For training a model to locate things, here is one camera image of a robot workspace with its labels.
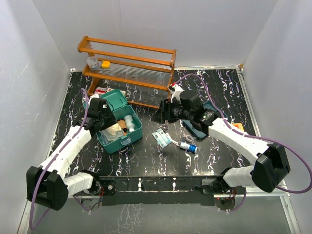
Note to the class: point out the blue white small bottle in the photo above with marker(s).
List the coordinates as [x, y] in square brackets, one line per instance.
[188, 147]

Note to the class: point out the black small scissors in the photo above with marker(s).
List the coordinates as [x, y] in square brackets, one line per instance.
[164, 128]

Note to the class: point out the clear plastic cup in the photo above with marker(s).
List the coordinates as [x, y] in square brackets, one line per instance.
[93, 63]

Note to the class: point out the brown orange-capped medicine bottle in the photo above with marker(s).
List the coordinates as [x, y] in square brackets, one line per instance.
[123, 126]

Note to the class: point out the blue face mask packet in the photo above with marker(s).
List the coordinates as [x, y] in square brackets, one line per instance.
[161, 137]

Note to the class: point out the clear green-banded bottle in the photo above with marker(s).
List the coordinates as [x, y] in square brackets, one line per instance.
[129, 123]

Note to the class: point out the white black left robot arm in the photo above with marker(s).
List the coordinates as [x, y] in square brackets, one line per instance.
[47, 184]

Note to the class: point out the teal medicine kit box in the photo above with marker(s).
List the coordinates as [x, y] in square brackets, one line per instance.
[120, 108]

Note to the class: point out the orange wooden shelf rack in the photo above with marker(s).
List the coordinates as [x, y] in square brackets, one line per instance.
[144, 72]

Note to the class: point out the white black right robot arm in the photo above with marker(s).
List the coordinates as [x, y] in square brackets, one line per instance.
[268, 162]

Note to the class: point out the dark blue divided tray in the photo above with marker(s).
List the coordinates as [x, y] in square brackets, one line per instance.
[203, 118]

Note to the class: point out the yellow capped small jar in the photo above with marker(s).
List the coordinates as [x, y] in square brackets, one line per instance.
[105, 65]

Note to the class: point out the bag of cotton balls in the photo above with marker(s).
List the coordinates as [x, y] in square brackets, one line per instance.
[113, 132]

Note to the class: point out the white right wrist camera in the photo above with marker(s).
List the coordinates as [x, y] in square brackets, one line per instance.
[175, 91]

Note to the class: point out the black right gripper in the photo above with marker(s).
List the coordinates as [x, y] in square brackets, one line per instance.
[165, 112]

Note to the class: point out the black metal base bar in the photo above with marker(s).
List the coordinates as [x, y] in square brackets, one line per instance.
[203, 190]

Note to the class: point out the red white medicine box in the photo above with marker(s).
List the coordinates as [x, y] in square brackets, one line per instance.
[100, 90]

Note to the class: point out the clear tape roll bag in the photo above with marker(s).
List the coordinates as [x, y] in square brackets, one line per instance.
[187, 138]

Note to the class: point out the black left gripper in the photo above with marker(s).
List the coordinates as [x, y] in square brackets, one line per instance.
[111, 119]

